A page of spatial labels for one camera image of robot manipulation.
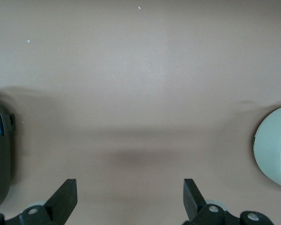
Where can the black rice cooker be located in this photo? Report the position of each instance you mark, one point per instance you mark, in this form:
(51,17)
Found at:
(0,164)

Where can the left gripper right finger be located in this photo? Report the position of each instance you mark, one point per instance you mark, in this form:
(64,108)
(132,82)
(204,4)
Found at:
(195,206)

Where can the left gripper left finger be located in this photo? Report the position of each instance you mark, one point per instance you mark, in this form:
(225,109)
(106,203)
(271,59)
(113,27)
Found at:
(61,206)

